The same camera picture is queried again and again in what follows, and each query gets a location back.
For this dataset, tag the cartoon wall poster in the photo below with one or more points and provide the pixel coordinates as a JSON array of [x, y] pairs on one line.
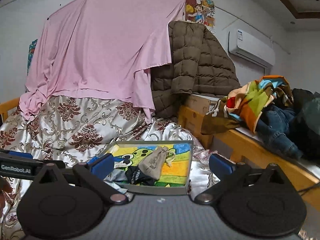
[[200, 11]]

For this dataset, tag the pink hanging sheet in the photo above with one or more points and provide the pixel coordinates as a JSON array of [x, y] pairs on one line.
[[101, 49]]

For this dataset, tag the black sock in box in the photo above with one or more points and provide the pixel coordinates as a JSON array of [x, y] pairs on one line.
[[135, 176]]

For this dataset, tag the wooden bed frame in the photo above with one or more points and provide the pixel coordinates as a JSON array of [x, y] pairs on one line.
[[246, 149]]

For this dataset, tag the brown quilted jacket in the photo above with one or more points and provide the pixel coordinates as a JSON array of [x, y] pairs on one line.
[[199, 65]]

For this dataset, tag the white wall air conditioner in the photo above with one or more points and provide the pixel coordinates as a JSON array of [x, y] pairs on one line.
[[246, 46]]

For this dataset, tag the colourful patchwork cloth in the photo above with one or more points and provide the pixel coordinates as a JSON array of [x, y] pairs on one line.
[[245, 105]]

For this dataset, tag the floral satin bedspread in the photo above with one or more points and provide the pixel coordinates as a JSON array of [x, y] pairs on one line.
[[75, 130]]

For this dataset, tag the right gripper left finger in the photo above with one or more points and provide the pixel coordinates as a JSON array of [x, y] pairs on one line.
[[65, 204]]

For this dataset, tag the blue denim jeans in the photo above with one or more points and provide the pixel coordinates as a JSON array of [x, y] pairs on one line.
[[274, 129]]

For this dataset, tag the cardboard box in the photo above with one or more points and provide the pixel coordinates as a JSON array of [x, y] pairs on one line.
[[201, 103]]

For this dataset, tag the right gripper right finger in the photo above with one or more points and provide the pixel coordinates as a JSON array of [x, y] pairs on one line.
[[253, 201]]

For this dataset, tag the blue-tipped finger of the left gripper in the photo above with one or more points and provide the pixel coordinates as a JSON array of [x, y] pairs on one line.
[[20, 154]]

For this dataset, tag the beige linen drawstring pouch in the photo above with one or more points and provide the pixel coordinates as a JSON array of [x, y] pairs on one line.
[[152, 164]]

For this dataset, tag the grey box with colourful lining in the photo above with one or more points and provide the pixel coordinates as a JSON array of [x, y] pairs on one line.
[[174, 180]]

